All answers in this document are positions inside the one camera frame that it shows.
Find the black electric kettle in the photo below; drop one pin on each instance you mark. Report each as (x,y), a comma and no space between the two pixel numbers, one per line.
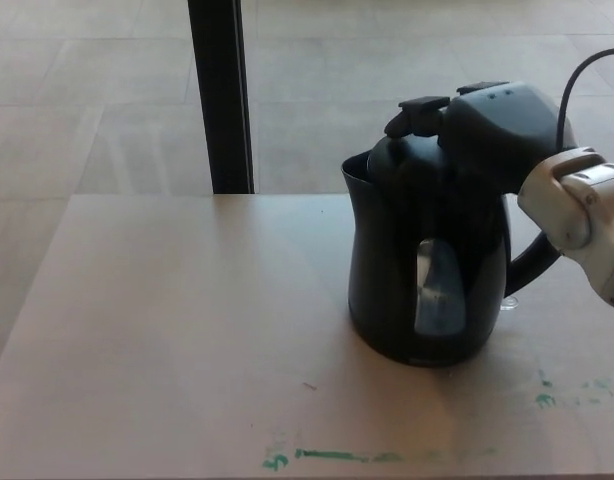
(382,280)

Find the black vertical post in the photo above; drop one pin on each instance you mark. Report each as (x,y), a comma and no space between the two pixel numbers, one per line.
(221,95)

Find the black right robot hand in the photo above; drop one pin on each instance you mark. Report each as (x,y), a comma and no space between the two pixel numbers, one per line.
(507,135)

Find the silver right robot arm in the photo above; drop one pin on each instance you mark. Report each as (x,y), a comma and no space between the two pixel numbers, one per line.
(582,215)

